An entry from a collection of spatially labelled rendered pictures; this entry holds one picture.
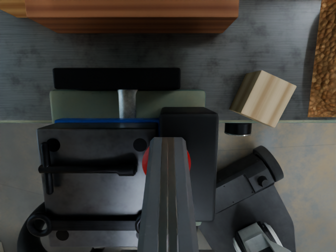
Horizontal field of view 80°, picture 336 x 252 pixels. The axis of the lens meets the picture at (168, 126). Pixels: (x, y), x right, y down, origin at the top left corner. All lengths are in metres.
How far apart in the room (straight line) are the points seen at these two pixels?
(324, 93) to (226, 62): 0.11
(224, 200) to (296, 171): 0.52
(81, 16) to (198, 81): 0.13
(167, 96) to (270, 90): 0.10
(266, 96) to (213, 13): 0.09
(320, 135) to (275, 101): 1.25
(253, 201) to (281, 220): 0.19
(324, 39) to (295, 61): 0.03
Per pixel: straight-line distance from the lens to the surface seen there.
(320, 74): 0.29
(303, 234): 1.69
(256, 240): 1.09
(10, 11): 0.28
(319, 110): 0.30
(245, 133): 0.49
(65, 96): 0.20
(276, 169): 1.15
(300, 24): 0.29
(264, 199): 1.23
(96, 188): 0.17
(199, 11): 0.20
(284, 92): 0.23
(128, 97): 0.18
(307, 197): 1.56
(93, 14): 0.21
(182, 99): 0.18
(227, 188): 1.11
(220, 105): 0.25
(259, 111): 0.22
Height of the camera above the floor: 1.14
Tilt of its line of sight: 80 degrees down
